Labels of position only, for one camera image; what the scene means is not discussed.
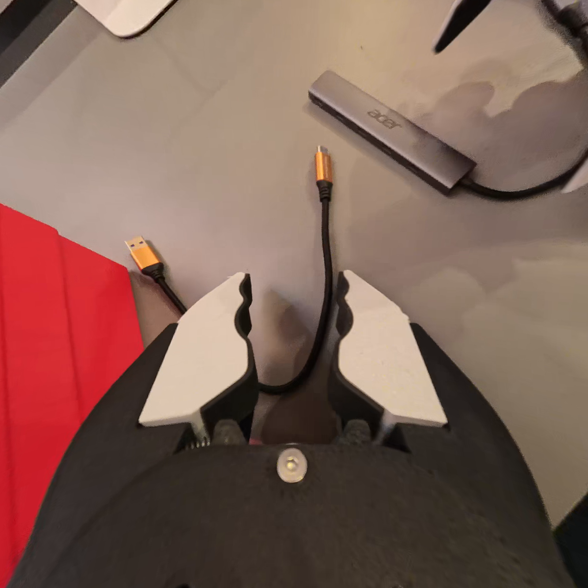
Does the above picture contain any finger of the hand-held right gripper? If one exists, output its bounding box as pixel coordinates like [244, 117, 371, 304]
[541, 0, 588, 62]
[433, 0, 491, 53]

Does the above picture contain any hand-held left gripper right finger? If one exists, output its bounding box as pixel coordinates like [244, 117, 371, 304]
[327, 269, 448, 444]

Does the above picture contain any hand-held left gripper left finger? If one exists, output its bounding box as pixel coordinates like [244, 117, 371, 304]
[138, 272, 260, 444]

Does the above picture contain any red plastic bin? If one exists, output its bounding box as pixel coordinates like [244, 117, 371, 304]
[0, 202, 145, 575]

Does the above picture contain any braided cable copper plug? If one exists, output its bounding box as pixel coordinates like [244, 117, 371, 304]
[123, 145, 334, 395]

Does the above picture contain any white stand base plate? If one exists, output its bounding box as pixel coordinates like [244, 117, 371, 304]
[76, 0, 177, 38]

